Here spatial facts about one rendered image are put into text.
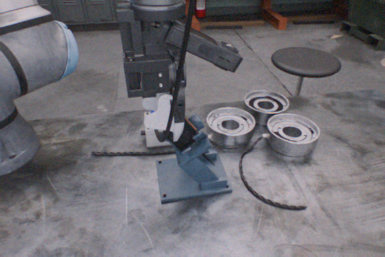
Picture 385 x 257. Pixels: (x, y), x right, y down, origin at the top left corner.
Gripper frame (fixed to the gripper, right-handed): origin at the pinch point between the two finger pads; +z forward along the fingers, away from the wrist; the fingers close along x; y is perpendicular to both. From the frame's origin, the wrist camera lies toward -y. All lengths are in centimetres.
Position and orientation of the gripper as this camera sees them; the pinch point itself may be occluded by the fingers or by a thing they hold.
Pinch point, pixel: (177, 127)
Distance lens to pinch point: 48.8
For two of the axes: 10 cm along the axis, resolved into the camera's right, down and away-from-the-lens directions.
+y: -9.8, 1.0, -1.6
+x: 1.9, 5.5, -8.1
